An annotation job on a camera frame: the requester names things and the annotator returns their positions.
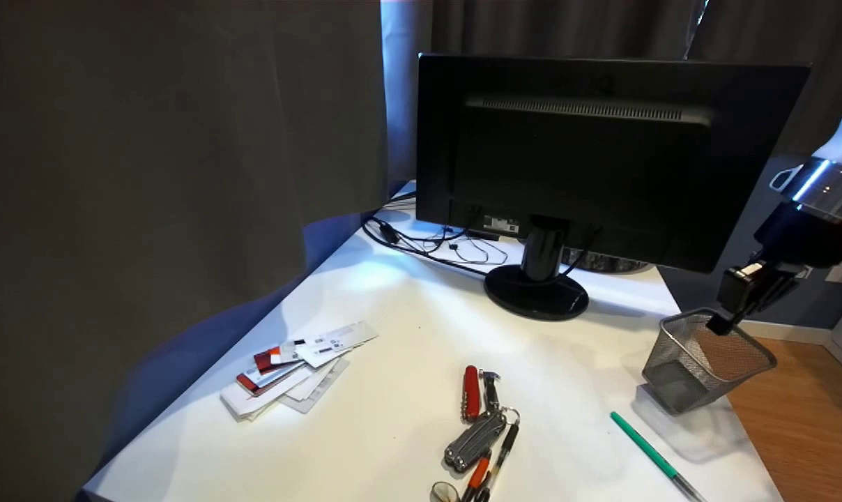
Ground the gray translucent card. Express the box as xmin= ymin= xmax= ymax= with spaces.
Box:
xmin=281 ymin=359 xmax=351 ymax=415

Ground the white sheer curtain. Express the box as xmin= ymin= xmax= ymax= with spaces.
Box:
xmin=377 ymin=0 xmax=436 ymax=191

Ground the white card red stripe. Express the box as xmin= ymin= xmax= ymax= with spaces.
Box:
xmin=217 ymin=362 xmax=316 ymax=421

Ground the silver multi-tool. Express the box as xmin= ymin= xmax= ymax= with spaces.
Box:
xmin=440 ymin=412 xmax=511 ymax=474

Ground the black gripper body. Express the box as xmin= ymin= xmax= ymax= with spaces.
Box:
xmin=754 ymin=197 xmax=842 ymax=274

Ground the green pen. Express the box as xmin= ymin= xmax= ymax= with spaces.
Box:
xmin=607 ymin=411 xmax=709 ymax=502

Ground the red pocket knife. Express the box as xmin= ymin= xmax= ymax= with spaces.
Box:
xmin=461 ymin=362 xmax=487 ymax=425

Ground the white card red patch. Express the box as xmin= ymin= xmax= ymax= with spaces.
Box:
xmin=252 ymin=340 xmax=303 ymax=376

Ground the black monitor round stand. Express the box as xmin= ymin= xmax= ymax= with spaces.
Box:
xmin=414 ymin=51 xmax=812 ymax=323

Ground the gray wire mesh bin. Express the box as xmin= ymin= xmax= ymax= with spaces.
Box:
xmin=638 ymin=308 xmax=777 ymax=415

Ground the black monitor cable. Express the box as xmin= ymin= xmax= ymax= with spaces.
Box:
xmin=361 ymin=191 xmax=494 ymax=281

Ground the thin black looped cable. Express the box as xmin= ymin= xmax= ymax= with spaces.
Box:
xmin=443 ymin=232 xmax=515 ymax=271

